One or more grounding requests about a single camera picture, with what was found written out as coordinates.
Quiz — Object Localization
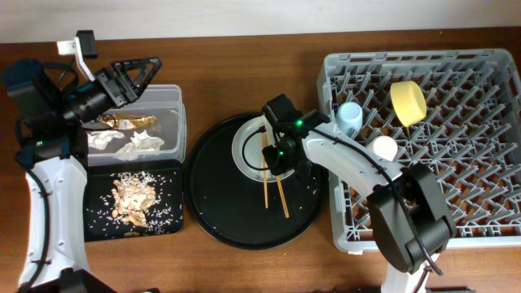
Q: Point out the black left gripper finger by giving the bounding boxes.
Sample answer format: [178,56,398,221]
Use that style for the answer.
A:
[111,57,162,76]
[126,64,161,98]

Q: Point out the gold foil wrapper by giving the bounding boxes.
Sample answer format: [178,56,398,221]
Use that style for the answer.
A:
[96,114,157,130]

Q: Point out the grey round plate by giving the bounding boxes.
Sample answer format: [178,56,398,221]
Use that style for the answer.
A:
[231,116,276,183]

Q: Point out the white tissue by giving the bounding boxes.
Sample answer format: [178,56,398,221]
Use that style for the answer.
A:
[87,130,125,151]
[116,130,164,160]

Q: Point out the blue plastic cup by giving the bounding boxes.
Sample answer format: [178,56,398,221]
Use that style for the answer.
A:
[335,102,363,137]

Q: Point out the pink plastic cup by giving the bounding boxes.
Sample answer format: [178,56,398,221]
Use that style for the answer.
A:
[366,135,398,161]

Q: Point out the food scraps and rice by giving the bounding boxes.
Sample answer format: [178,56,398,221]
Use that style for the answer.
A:
[87,170,180,238]

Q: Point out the yellow bowl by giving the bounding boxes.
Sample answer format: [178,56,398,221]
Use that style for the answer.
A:
[390,81,427,127]

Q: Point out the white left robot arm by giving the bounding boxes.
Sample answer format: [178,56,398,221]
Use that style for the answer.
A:
[2,57,162,292]

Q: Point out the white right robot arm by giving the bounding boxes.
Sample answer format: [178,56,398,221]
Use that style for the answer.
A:
[262,107,456,292]

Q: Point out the clear plastic waste bin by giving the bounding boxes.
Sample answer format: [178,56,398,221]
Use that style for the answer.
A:
[88,85,186,166]

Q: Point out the grey dishwasher rack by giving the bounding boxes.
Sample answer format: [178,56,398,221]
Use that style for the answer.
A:
[317,49,520,248]

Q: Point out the round black serving tray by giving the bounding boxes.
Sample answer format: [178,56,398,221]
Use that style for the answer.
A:
[184,113,328,250]

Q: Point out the black rectangular tray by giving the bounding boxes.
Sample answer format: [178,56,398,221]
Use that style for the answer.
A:
[83,159,185,243]

